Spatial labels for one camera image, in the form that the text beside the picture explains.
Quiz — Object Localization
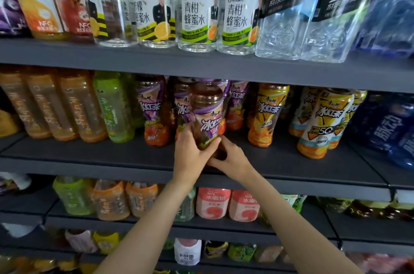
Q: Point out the person's right hand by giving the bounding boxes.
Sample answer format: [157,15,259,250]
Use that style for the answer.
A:
[206,136,257,184]

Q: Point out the person's left hand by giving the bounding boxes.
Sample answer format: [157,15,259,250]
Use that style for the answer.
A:
[173,123,222,187]

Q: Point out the purple label tea bottle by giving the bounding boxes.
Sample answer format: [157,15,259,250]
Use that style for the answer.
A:
[173,77,196,140]
[190,81,225,158]
[224,80,250,132]
[135,74,173,148]

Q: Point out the person's left forearm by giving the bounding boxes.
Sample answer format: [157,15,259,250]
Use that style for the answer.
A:
[93,177,194,274]

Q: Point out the person's right forearm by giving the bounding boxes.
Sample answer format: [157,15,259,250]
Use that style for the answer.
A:
[240,172,364,274]

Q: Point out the pink peach drink bottle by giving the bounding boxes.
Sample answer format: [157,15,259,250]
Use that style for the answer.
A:
[195,187,232,220]
[228,190,260,223]

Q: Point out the green tea bottle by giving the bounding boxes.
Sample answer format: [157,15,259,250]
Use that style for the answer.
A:
[52,175,95,216]
[93,71,136,144]
[122,73,146,129]
[174,186,197,223]

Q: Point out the orange label tea bottle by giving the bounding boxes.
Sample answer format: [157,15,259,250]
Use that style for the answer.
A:
[25,68,80,142]
[91,179,131,222]
[58,69,109,144]
[125,182,160,218]
[0,66,53,139]

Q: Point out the green label drink bottle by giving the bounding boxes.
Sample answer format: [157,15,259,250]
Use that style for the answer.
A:
[258,194,308,227]

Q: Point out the black yellow label bottle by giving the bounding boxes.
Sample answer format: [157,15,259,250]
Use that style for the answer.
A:
[203,240,229,259]

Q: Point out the white yellow label tea bottle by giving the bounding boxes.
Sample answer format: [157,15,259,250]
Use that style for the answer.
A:
[296,88,355,160]
[328,89,368,150]
[289,86,321,138]

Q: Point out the beige label bottle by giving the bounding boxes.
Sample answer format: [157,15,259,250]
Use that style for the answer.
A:
[254,245,284,263]

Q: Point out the dark tea bottle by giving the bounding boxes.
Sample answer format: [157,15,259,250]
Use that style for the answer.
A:
[379,202,414,222]
[316,196,355,214]
[349,200,389,219]

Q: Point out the clear bottle green citrus label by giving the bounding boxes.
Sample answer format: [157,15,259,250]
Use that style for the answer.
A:
[216,0,267,56]
[176,0,221,53]

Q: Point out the clear bottle yellow lemon label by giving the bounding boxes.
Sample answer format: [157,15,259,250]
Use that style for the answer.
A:
[80,0,140,48]
[132,0,178,49]

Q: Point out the clear bottle blue label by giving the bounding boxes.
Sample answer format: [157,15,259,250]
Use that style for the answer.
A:
[255,0,329,60]

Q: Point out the pink label bottle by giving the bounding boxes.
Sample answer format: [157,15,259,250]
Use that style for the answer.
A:
[64,229,98,254]

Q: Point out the clear bottle green black label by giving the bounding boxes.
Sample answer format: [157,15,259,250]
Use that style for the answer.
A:
[300,0,387,64]

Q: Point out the group of blue drink bottles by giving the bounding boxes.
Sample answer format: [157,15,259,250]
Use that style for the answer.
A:
[348,92,414,170]

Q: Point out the pink packets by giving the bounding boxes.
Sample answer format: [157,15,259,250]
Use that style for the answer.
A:
[347,252,414,274]

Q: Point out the row of yellow bottles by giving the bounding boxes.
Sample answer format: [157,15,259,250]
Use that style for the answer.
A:
[0,255,99,274]

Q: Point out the white purple packet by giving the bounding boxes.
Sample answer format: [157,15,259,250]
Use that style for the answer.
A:
[0,172,32,196]

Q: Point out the pack of blue water bottles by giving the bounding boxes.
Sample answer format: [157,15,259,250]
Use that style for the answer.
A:
[352,0,414,58]

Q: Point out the orange juice bottle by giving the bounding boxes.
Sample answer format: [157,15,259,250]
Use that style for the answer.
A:
[9,0,69,40]

